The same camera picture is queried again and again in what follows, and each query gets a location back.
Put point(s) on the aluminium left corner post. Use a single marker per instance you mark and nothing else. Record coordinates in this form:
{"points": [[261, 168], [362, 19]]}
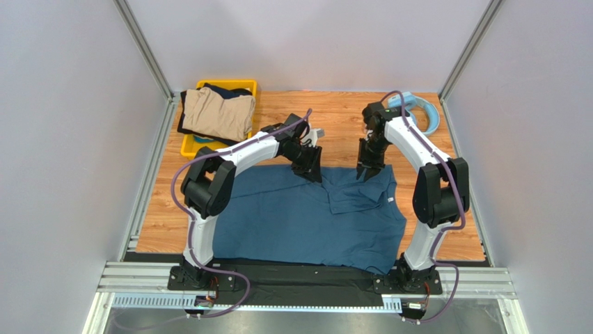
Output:
{"points": [[142, 43]]}

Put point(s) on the beige folded t-shirt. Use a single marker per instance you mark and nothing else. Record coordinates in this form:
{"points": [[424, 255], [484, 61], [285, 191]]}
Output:
{"points": [[217, 113]]}

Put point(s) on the aluminium right corner post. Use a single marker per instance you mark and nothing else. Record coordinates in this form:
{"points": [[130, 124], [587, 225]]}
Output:
{"points": [[487, 18]]}

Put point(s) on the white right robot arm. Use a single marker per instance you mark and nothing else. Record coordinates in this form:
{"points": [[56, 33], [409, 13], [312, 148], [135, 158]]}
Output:
{"points": [[441, 195]]}

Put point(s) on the blue t-shirt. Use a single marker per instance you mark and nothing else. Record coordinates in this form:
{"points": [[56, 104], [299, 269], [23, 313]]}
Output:
{"points": [[342, 221]]}

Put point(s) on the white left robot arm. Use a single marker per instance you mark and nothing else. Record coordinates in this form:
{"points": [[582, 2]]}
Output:
{"points": [[207, 188]]}

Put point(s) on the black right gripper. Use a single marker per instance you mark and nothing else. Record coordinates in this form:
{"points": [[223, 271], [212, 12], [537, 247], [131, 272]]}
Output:
{"points": [[369, 154]]}

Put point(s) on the yellow plastic bin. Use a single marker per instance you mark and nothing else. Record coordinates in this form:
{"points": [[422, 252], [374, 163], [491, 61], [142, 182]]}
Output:
{"points": [[191, 143]]}

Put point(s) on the aluminium front frame rail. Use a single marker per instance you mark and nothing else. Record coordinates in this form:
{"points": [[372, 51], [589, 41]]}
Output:
{"points": [[143, 285]]}

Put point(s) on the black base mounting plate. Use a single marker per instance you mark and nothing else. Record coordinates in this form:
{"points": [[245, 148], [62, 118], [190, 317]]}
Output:
{"points": [[280, 284]]}

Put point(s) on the aluminium corner post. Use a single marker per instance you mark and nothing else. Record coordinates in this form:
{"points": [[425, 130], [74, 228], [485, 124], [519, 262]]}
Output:
{"points": [[142, 43], [487, 18]]}

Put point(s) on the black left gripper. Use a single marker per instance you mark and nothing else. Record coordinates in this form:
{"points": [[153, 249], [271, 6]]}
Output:
{"points": [[311, 168]]}

